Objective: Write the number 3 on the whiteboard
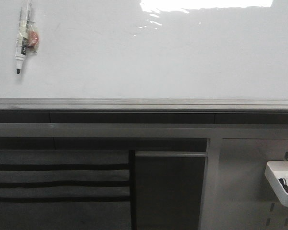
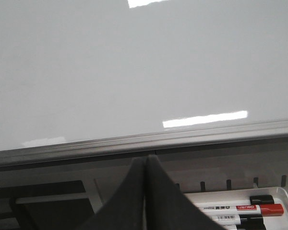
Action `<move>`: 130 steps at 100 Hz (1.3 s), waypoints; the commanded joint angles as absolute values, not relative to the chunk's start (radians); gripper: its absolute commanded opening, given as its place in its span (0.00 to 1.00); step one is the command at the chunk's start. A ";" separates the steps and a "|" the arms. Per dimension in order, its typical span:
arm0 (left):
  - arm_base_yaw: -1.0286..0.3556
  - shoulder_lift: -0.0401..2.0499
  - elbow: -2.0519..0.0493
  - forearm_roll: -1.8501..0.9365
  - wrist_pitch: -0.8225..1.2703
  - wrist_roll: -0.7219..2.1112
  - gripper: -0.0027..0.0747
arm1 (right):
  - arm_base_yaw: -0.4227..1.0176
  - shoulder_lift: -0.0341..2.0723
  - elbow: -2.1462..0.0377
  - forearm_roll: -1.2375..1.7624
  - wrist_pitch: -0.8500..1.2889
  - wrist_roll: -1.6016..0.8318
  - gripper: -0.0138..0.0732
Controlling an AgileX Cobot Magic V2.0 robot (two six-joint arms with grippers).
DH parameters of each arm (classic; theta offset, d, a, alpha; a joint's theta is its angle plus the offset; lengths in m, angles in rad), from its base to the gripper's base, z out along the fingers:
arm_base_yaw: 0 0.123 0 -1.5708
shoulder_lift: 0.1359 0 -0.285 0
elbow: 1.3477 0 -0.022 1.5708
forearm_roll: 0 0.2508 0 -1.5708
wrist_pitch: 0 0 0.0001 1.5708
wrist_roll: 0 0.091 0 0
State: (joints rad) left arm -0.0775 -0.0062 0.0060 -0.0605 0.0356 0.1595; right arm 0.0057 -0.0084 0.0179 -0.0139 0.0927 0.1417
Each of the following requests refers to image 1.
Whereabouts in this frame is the grey fabric pocket organiser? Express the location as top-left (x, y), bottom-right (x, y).
top-left (0, 149), bottom-right (136, 230)

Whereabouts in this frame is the white black-tipped whiteboard marker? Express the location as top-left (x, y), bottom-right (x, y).
top-left (15, 0), bottom-right (32, 74)

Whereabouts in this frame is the white plastic marker tray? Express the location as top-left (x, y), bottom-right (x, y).
top-left (264, 161), bottom-right (288, 207)

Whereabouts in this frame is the white glossy whiteboard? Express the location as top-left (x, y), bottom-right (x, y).
top-left (0, 0), bottom-right (288, 100)

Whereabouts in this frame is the black capped marker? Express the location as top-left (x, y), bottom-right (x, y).
top-left (279, 178), bottom-right (288, 193)

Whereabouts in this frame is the grey aluminium whiteboard ledge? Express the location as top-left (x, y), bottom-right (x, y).
top-left (0, 98), bottom-right (288, 113)

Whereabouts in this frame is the dark grey panel board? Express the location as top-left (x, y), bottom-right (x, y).
top-left (135, 154), bottom-right (206, 230)

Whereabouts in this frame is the grey slotted pegboard panel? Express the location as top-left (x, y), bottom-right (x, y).
top-left (200, 138), bottom-right (288, 230)

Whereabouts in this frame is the red magnet in clear tape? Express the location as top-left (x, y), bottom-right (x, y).
top-left (27, 21), bottom-right (40, 53)

